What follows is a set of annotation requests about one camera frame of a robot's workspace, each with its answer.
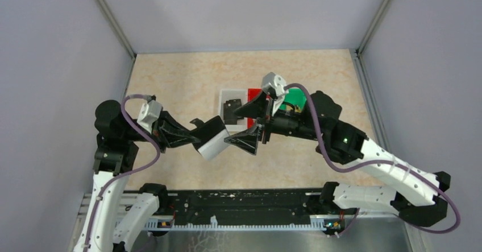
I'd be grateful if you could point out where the black leather card holder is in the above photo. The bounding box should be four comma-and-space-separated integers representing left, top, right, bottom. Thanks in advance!
190, 115, 227, 151

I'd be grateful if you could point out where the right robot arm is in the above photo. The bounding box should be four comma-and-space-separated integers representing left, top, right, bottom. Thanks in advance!
226, 91, 452, 228

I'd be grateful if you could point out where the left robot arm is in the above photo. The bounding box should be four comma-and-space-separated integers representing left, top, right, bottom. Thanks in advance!
74, 94, 200, 251

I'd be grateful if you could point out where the gold card in green bin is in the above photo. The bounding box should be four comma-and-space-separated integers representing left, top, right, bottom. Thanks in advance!
286, 105, 301, 113

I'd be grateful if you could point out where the red plastic bin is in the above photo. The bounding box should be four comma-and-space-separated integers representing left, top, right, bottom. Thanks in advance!
247, 88, 267, 128

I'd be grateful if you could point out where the white plastic bin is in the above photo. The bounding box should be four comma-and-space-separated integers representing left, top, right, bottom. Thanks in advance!
218, 89, 248, 133

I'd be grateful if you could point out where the green plastic bin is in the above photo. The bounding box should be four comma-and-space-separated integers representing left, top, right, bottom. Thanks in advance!
280, 88, 306, 111

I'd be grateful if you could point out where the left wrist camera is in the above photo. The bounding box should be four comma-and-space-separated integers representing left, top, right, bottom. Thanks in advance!
136, 100, 163, 133

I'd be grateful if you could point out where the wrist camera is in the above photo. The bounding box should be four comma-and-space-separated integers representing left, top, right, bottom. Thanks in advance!
136, 100, 163, 133
261, 72, 288, 114

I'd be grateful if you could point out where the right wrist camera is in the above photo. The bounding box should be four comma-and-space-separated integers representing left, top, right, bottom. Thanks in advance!
261, 72, 288, 114

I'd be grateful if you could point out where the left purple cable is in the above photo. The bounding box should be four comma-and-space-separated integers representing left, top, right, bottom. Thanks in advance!
82, 94, 162, 252

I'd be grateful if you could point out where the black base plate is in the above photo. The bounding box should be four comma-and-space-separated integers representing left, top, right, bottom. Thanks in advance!
154, 188, 355, 226

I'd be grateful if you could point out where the aluminium frame rail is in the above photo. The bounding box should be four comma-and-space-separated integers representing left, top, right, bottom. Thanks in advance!
77, 192, 419, 232

